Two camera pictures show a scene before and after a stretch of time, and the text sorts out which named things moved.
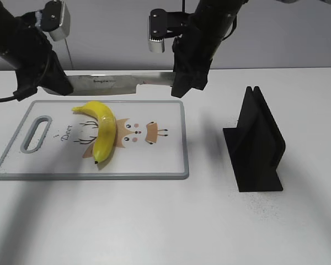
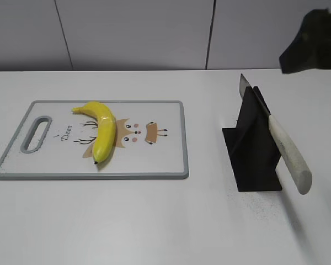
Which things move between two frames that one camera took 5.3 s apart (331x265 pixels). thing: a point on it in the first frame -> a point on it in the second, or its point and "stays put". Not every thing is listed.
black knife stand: (256, 146) stays put
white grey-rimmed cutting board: (54, 142) stays put
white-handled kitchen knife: (116, 84) -> (294, 159)
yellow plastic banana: (105, 139) stays put
